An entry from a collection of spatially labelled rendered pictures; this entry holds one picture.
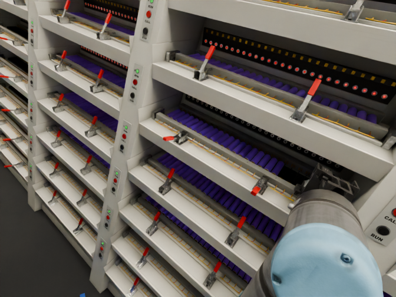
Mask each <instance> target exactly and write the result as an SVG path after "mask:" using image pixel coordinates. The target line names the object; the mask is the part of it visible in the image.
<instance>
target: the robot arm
mask: <svg viewBox="0 0 396 297"><path fill-rule="evenodd" d="M352 189H353V190H354V191H353V192H352ZM359 190H360V188H359V186H358V184H357V182H356V181H353V182H352V184H350V183H349V182H348V181H345V180H343V179H342V178H340V179H339V177H337V176H336V175H334V174H332V170H329V169H327V168H325V167H322V168H321V169H320V167H319V163H318V164H317V165H316V167H315V169H314V170H313V172H312V175H311V176H310V178H309V180H305V181H303V183H302V184H301V185H300V184H297V185H296V186H295V188H294V194H295V195H296V196H297V197H296V199H295V201H294V203H289V204H288V208H289V209H290V210H291V211H290V213H289V216H288V218H287V221H286V224H285V227H284V230H283V232H282V234H281V236H280V238H279V239H278V241H277V242H276V244H275V245H274V247H273V248H272V250H271V251H270V253H269V254H268V256H267V257H266V259H265V260H264V261H263V263H262V265H261V266H260V268H259V269H258V271H257V272H256V273H255V275H254V277H253V278H252V280H251V281H250V282H249V284H248V286H247V287H246V289H245V290H244V291H243V292H242V293H241V294H240V295H239V296H238V297H384V296H383V292H382V279H381V274H380V270H379V267H378V265H377V263H376V261H375V259H374V257H373V255H372V254H371V252H370V250H369V247H368V244H367V240H366V238H365V235H364V230H363V228H362V224H361V222H360V219H359V216H358V213H357V211H356V209H355V208H354V207H353V205H352V203H351V201H352V199H353V198H354V197H355V195H356V194H357V193H358V192H359Z"/></svg>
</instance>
